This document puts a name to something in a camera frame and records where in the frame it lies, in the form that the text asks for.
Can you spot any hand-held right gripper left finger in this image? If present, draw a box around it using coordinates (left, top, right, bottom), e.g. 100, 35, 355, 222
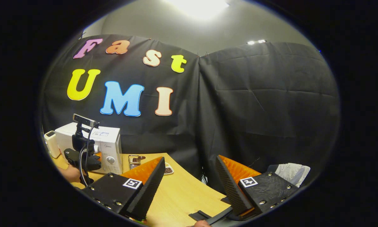
82, 157, 166, 221

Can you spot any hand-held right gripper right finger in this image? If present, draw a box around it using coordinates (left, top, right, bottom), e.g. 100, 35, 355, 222
215, 154, 299, 220

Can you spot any white microwave oven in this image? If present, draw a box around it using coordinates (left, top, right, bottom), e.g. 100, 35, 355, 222
55, 122, 123, 175

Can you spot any white toaster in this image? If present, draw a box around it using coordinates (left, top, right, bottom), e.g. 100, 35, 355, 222
44, 130, 61, 159

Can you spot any metal utensil holder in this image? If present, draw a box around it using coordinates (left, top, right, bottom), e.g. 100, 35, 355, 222
128, 154, 146, 170

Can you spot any white grey cloth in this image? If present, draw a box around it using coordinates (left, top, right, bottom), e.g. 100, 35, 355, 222
267, 162, 311, 188

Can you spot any black backdrop cloth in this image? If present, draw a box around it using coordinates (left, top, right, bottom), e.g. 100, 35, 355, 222
41, 33, 340, 193

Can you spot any large ceiling light panel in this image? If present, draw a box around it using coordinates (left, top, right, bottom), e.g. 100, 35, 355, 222
165, 0, 230, 19

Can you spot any black cable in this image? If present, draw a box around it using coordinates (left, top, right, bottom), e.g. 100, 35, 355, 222
81, 148, 93, 185

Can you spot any white cable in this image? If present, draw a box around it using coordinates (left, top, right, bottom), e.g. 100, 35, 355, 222
79, 125, 98, 186

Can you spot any black plastic bracket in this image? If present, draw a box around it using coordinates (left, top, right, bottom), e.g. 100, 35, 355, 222
189, 206, 234, 225

